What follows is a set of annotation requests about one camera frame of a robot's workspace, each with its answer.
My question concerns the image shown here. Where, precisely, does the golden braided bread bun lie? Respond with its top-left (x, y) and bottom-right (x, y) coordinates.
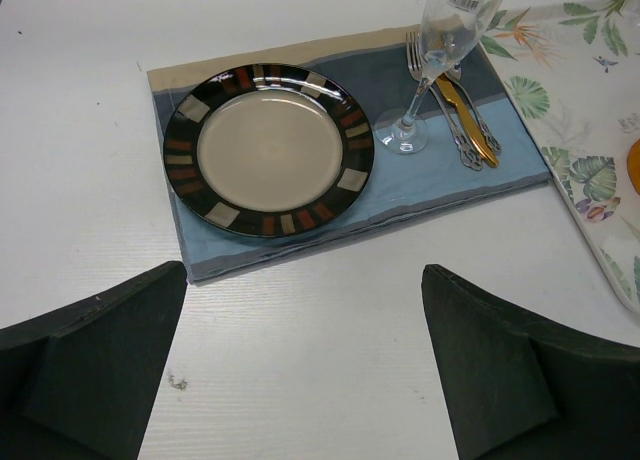
top-left (626, 140), bottom-right (640, 195)

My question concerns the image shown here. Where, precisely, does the gold table knife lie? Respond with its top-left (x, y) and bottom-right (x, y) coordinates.
top-left (436, 75), bottom-right (499, 168)

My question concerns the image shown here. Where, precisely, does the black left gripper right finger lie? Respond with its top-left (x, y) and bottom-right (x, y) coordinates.
top-left (421, 264), bottom-right (639, 459)

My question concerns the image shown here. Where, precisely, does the silver fork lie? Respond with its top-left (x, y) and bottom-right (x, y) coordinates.
top-left (406, 31), bottom-right (483, 171)

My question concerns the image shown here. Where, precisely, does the leaf patterned white tray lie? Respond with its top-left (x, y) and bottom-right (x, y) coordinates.
top-left (481, 0), bottom-right (639, 313)

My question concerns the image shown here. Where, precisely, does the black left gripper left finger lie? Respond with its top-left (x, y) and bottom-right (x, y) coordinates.
top-left (1, 261), bottom-right (187, 459)

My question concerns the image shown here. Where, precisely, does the black rimmed beige plate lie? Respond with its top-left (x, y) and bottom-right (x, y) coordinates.
top-left (162, 63), bottom-right (374, 238)

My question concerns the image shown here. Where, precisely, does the clear wine glass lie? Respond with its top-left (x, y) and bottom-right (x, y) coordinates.
top-left (375, 0), bottom-right (503, 155)

